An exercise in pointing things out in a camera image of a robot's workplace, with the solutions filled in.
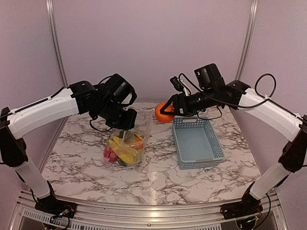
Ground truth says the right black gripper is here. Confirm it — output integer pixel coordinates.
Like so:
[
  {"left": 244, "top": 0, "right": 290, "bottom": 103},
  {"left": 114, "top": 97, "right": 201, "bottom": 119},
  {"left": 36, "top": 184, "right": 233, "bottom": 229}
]
[{"left": 160, "top": 86, "right": 218, "bottom": 116}]

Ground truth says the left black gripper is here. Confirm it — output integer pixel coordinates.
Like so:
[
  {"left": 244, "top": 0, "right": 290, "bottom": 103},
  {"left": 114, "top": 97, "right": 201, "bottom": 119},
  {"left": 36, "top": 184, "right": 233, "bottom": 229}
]
[{"left": 97, "top": 98, "right": 137, "bottom": 130}]

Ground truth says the orange toy fruit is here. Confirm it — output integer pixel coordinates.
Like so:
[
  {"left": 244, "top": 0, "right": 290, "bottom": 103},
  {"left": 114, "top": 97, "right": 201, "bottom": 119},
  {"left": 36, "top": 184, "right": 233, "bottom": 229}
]
[{"left": 154, "top": 102, "right": 175, "bottom": 123}]

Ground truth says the green orange mango toy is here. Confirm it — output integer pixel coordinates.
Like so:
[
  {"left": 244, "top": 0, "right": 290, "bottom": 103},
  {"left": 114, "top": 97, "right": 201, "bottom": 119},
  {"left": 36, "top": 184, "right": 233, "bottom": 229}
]
[{"left": 127, "top": 134, "right": 143, "bottom": 150}]

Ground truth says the clear zip top bag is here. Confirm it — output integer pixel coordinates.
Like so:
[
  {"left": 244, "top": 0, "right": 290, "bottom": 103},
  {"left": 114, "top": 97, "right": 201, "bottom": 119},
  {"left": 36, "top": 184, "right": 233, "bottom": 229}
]
[{"left": 104, "top": 109, "right": 153, "bottom": 168}]

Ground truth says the yellow banana toy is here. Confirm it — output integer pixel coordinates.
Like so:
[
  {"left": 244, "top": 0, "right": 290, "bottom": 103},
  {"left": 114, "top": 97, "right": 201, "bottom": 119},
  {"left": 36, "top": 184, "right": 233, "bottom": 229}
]
[{"left": 108, "top": 136, "right": 140, "bottom": 164}]

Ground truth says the red apple toy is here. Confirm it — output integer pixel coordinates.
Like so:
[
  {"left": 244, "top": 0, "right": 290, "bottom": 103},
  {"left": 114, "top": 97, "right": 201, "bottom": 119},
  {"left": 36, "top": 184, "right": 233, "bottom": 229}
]
[{"left": 104, "top": 147, "right": 118, "bottom": 162}]

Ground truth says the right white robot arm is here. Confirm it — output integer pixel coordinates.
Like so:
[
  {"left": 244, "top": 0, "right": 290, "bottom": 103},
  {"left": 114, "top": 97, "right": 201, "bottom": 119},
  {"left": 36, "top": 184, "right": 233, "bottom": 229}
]
[{"left": 155, "top": 63, "right": 307, "bottom": 215}]

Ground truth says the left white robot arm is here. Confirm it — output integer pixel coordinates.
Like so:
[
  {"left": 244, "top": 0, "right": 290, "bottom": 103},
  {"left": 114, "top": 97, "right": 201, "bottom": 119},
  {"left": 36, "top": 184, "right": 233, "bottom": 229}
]
[{"left": 0, "top": 74, "right": 137, "bottom": 213}]

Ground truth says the grey plastic basket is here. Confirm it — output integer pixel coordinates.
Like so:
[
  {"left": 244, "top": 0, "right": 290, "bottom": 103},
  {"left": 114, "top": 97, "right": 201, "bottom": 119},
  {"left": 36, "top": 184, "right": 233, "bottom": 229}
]
[{"left": 172, "top": 117, "right": 225, "bottom": 170}]

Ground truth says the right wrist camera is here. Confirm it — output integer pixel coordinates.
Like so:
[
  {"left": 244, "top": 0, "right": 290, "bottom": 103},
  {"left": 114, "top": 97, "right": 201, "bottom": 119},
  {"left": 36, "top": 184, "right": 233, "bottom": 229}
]
[{"left": 170, "top": 73, "right": 192, "bottom": 96}]

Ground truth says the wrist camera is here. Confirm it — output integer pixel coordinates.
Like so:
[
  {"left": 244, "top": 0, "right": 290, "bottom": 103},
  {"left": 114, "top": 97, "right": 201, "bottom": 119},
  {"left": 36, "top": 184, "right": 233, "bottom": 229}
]
[
  {"left": 122, "top": 90, "right": 137, "bottom": 106},
  {"left": 170, "top": 73, "right": 192, "bottom": 96}
]

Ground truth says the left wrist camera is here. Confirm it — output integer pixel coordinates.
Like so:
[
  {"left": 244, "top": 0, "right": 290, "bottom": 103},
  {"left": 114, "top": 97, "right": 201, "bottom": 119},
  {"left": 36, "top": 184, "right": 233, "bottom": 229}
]
[{"left": 122, "top": 90, "right": 137, "bottom": 106}]

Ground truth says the aluminium front rail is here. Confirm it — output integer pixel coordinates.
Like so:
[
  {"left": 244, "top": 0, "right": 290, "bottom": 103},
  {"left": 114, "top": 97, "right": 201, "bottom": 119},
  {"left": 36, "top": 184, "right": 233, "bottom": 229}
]
[{"left": 9, "top": 191, "right": 288, "bottom": 230}]

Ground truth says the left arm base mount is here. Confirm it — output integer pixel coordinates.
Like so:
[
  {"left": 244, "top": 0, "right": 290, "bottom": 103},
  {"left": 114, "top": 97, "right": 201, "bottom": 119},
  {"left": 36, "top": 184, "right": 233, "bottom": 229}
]
[{"left": 31, "top": 181, "right": 77, "bottom": 219}]

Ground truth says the right aluminium frame post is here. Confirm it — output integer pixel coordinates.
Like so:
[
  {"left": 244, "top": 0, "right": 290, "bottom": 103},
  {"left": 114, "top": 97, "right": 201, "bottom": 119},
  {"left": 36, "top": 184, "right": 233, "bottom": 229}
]
[{"left": 235, "top": 0, "right": 259, "bottom": 80}]

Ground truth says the aluminium frame post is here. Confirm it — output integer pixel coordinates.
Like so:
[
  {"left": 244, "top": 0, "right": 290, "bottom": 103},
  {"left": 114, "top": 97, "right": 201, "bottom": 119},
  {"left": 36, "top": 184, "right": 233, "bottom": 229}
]
[
  {"left": 235, "top": 0, "right": 259, "bottom": 80},
  {"left": 46, "top": 0, "right": 69, "bottom": 87}
]

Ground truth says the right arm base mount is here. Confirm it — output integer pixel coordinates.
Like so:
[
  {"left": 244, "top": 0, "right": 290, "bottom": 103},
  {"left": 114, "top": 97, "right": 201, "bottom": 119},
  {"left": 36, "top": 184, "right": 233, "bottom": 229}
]
[{"left": 220, "top": 185, "right": 263, "bottom": 219}]

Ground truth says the left aluminium frame post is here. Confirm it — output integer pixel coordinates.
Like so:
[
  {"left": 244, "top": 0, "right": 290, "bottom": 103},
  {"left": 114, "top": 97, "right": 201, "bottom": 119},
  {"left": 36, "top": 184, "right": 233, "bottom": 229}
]
[{"left": 46, "top": 0, "right": 69, "bottom": 87}]

